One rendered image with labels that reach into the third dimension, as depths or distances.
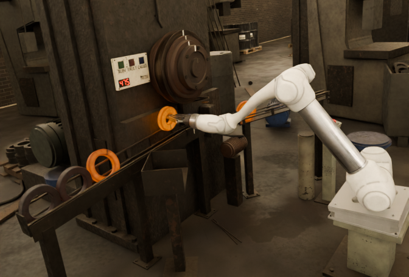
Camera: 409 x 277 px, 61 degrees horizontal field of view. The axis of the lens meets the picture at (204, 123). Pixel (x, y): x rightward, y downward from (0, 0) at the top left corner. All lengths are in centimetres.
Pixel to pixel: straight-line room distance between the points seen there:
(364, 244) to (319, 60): 305
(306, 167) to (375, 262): 90
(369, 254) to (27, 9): 564
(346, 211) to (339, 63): 293
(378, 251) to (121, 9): 189
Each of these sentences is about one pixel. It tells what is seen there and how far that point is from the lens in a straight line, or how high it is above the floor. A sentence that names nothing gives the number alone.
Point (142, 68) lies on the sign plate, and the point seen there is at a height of 115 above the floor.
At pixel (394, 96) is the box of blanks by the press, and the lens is 382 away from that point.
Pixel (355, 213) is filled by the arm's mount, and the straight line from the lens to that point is 195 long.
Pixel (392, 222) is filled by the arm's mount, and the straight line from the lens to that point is 191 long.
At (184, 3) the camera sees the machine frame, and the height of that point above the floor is 152.
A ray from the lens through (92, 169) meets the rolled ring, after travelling 193.
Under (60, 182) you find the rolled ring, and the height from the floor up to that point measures 74.
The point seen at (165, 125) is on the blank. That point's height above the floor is 79.
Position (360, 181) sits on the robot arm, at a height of 66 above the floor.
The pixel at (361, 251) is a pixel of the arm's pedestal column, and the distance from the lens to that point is 214.
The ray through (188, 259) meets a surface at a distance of 231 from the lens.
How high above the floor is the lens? 143
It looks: 17 degrees down
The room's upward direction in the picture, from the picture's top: 5 degrees counter-clockwise
